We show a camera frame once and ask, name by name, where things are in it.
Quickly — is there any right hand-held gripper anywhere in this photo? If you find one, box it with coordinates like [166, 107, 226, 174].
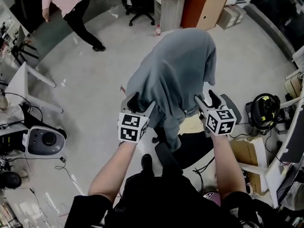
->
[194, 89, 238, 138]

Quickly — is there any white table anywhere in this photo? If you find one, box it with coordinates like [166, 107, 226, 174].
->
[4, 61, 64, 115]

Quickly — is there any pink round object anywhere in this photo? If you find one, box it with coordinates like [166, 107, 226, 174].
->
[202, 191, 223, 207]

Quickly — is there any person's black shoe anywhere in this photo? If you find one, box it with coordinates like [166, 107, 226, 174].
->
[141, 153, 153, 173]

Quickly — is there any grey clothing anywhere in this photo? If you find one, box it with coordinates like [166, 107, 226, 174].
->
[125, 28, 217, 153]

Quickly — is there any grey wooden desk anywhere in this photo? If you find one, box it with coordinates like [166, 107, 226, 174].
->
[142, 0, 192, 32]

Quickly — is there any brown cardboard panel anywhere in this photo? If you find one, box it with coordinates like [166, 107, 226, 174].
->
[196, 0, 231, 31]

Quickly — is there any black stool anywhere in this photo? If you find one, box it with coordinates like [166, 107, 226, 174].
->
[10, 40, 40, 65]

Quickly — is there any black swivel office chair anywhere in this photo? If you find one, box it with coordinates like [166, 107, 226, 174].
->
[121, 0, 156, 27]

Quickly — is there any black office chair with cushion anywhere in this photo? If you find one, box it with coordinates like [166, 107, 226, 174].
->
[152, 93, 242, 176]

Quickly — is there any black cable bundle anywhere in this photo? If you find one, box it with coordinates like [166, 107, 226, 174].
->
[191, 157, 216, 194]

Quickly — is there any black floor cable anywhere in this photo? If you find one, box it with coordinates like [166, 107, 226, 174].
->
[54, 155, 80, 191]

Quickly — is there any open cardboard box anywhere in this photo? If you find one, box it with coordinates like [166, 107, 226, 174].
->
[228, 135, 270, 196]

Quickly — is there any black electronic box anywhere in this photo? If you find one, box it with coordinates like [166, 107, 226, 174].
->
[0, 129, 29, 156]

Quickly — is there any black headset with yellow tape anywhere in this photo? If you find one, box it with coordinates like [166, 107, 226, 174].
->
[245, 93, 281, 130]

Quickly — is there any person's black clothing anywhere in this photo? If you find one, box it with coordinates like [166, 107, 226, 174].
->
[64, 167, 270, 228]

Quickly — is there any taped cardboard box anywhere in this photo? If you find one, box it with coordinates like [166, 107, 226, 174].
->
[217, 4, 247, 30]

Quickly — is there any white and grey robot base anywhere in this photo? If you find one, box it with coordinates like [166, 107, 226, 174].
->
[21, 125, 68, 159]

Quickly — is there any pale yellow seat cushion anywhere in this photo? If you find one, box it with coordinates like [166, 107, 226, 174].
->
[178, 112, 208, 135]

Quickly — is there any person's right forearm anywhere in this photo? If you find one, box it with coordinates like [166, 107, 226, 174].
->
[210, 133, 247, 205]

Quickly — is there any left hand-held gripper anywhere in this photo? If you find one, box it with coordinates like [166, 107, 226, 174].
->
[117, 92, 156, 143]

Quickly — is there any person's left forearm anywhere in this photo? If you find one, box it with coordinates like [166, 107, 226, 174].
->
[87, 140, 139, 205]

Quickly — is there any white desk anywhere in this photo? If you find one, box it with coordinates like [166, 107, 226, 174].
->
[264, 96, 304, 209]

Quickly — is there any orange board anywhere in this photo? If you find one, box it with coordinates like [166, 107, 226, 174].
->
[180, 0, 212, 29]

